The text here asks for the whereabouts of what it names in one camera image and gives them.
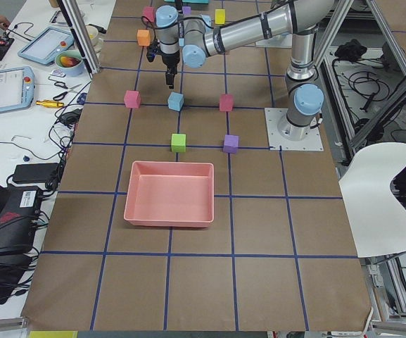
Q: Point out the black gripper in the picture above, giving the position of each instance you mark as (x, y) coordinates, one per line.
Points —
(169, 60)

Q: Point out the light blue foam block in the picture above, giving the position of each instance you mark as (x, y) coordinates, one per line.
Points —
(175, 101)

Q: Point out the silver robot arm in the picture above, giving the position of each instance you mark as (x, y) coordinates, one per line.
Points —
(190, 39)

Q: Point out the pink foam block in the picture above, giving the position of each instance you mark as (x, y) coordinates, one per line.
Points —
(149, 12)
(132, 99)
(226, 102)

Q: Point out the orange foam block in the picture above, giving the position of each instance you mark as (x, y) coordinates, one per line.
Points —
(143, 37)

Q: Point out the green foam block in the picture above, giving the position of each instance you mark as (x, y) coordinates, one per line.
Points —
(178, 143)

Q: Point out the purple foam block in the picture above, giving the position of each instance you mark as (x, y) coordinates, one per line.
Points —
(186, 10)
(231, 144)

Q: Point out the teal plastic tray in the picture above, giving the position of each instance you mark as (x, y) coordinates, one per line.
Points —
(191, 1)

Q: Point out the yellow foam block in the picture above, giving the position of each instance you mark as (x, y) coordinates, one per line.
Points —
(220, 16)

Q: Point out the cream bowl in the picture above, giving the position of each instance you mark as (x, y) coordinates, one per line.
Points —
(93, 34)

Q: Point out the blue bowl with fruit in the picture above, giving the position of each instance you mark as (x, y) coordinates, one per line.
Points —
(70, 63)

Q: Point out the scissors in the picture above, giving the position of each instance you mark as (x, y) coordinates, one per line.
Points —
(66, 90)

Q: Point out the pink plastic tray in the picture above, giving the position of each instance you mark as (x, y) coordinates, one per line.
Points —
(170, 194)

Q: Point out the brass cylinder tool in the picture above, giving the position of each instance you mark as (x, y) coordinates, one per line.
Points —
(50, 103)

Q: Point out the blue teach pendant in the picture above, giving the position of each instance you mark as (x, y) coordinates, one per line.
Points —
(16, 89)
(44, 48)

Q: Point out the black power adapter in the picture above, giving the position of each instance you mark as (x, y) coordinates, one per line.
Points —
(34, 173)

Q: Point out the white chair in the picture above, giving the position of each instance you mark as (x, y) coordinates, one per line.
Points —
(377, 219)

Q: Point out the aluminium frame post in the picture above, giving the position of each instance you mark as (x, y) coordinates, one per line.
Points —
(75, 22)

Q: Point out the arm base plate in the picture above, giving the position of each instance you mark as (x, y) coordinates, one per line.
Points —
(283, 136)

